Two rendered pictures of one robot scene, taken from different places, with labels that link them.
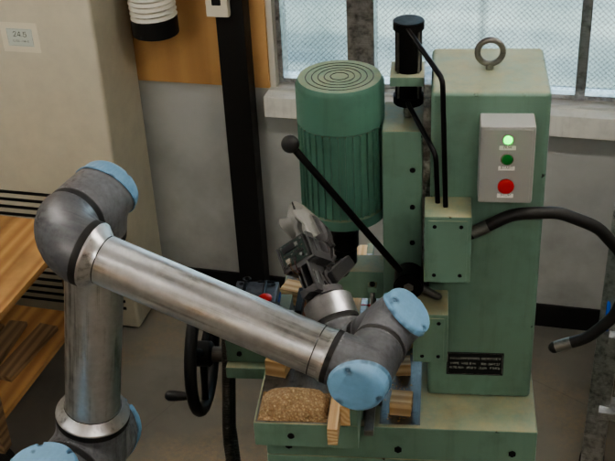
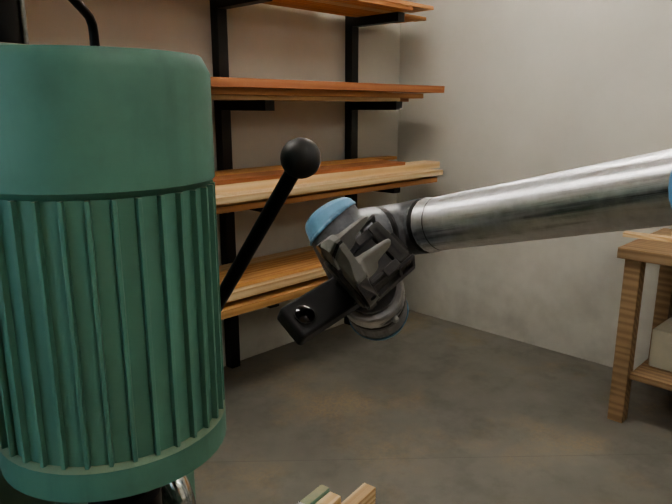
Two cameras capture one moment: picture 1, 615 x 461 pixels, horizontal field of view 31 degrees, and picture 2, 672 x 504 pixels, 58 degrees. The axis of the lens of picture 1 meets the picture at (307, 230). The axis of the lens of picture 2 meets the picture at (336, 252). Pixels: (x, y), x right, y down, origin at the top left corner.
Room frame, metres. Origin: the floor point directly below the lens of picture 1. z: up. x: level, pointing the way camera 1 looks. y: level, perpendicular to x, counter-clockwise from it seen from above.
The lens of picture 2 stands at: (2.32, 0.30, 1.47)
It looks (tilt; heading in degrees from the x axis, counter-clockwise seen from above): 13 degrees down; 208
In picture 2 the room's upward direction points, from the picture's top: straight up
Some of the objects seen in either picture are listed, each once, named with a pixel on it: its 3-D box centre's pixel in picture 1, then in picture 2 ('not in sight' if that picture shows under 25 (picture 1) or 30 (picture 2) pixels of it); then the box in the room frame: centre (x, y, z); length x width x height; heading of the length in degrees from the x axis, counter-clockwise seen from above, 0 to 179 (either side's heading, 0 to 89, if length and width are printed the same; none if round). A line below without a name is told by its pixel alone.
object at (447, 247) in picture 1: (447, 240); not in sight; (1.82, -0.27, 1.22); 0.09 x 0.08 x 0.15; 82
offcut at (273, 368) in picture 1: (277, 364); not in sight; (1.85, 0.08, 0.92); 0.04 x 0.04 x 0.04; 70
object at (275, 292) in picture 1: (256, 302); not in sight; (1.99, 0.12, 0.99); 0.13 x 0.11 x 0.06; 172
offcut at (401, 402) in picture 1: (401, 402); not in sight; (1.83, -0.18, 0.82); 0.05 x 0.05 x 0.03; 77
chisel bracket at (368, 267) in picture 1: (355, 279); not in sight; (2.00, -0.10, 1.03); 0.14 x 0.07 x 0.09; 82
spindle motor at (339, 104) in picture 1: (341, 146); (103, 263); (2.00, -0.08, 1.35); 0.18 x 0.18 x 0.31
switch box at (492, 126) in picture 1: (505, 158); not in sight; (1.82, -0.38, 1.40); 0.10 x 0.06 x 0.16; 82
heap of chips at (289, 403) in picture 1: (294, 400); not in sight; (1.73, 0.05, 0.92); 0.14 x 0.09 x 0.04; 82
